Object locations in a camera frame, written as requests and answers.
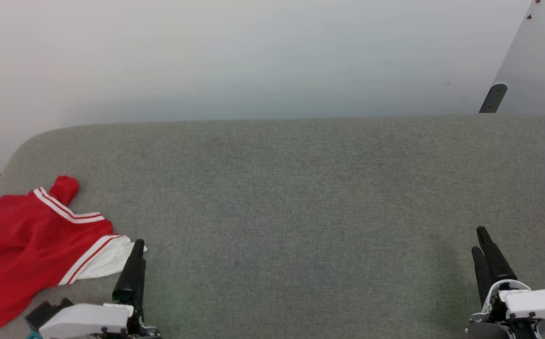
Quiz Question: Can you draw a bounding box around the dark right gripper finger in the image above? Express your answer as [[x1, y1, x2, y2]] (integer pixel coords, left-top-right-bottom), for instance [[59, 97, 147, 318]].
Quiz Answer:
[[471, 246, 493, 309], [476, 226, 518, 283]]

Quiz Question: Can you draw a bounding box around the black metal bracket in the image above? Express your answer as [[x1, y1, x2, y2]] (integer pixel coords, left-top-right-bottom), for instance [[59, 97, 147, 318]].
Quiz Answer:
[[479, 83, 508, 113]]

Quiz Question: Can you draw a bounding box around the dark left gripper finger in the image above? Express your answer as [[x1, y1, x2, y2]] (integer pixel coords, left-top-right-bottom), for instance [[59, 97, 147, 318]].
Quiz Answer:
[[112, 239, 146, 306]]

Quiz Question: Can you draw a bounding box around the white board panel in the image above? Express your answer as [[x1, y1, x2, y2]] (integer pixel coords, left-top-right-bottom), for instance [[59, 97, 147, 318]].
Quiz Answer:
[[493, 0, 545, 121]]

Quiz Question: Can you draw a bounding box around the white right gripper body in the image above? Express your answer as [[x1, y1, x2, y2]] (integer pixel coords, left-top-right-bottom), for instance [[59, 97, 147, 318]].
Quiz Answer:
[[465, 279, 545, 339]]

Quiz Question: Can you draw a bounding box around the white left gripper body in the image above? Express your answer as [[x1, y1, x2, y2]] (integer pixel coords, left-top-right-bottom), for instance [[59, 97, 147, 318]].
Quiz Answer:
[[38, 303, 161, 339]]

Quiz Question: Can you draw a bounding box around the red Bulls 23 jersey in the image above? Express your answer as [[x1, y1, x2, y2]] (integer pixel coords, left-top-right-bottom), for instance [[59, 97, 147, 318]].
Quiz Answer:
[[0, 175, 148, 335]]

